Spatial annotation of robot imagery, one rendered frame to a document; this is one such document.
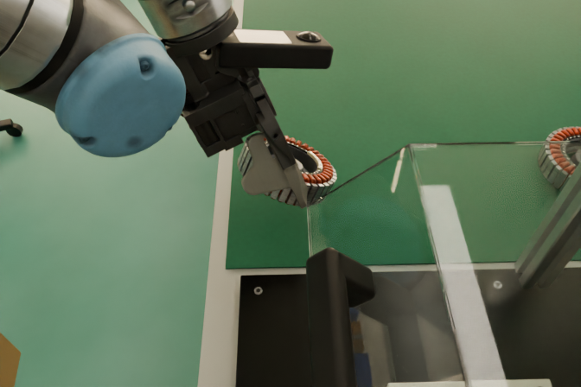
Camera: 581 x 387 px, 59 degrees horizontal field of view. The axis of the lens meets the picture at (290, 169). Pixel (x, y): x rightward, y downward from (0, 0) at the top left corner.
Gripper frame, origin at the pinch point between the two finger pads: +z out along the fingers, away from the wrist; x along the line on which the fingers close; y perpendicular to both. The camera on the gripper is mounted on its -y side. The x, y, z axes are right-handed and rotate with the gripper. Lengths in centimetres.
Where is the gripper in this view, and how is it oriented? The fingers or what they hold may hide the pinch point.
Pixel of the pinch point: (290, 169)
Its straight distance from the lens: 58.9
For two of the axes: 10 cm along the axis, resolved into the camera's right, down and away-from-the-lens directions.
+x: 3.0, 5.3, -7.9
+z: 3.3, 7.2, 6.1
